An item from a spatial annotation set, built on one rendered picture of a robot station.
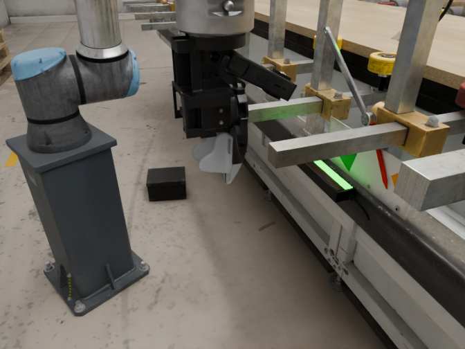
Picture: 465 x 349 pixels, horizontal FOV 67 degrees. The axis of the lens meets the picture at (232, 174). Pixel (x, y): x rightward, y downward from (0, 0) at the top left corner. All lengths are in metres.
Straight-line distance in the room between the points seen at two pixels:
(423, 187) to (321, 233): 1.18
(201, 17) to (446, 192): 0.28
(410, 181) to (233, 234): 1.41
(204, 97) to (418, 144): 0.37
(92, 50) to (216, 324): 0.97
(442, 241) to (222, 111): 0.43
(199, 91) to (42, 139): 0.81
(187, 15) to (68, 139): 0.83
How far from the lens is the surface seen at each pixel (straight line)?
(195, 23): 0.41
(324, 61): 0.86
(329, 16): 0.85
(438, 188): 0.31
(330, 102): 0.82
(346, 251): 1.32
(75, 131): 1.19
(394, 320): 1.26
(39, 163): 1.15
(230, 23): 0.41
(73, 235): 1.30
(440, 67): 0.91
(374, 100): 0.93
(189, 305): 1.41
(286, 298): 1.44
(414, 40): 0.65
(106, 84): 1.16
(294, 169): 1.09
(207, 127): 0.45
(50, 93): 1.14
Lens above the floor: 1.10
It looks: 31 degrees down
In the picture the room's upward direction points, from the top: straight up
